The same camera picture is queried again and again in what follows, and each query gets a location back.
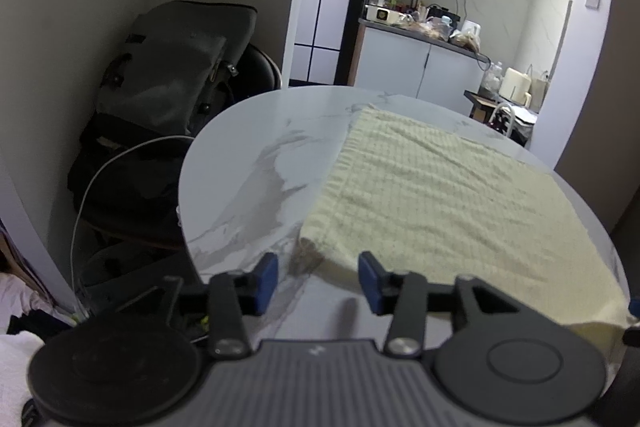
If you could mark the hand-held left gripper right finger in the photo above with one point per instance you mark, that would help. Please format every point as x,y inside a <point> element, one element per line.
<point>371,282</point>

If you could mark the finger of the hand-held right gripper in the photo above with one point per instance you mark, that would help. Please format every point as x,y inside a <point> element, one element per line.
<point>632,336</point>

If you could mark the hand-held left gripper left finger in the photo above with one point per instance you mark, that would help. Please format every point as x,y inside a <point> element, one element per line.
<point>265,282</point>

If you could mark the yellow towel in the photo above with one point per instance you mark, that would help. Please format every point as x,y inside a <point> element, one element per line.
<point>450,207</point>

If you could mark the black bag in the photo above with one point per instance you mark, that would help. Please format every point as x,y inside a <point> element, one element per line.
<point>125,187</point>

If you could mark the black chair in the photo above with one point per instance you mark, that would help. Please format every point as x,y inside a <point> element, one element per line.
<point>260,72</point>

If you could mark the low side cart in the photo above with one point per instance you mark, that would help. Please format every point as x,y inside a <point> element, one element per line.
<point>505,117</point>

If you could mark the white kitchen counter cabinet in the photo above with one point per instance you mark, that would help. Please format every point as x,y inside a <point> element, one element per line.
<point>415,67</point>

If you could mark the grey backpack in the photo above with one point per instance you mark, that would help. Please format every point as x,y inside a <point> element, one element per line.
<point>175,67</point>

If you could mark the clear glass jars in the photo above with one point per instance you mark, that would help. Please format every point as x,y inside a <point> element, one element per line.
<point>491,79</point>

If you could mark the white cloth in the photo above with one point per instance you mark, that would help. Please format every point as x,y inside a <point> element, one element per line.
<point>17,372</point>

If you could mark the white countertop appliance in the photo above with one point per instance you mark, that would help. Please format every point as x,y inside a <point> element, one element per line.
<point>382,13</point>

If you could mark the white electric kettle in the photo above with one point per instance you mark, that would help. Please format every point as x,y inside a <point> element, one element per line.
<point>471,28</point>

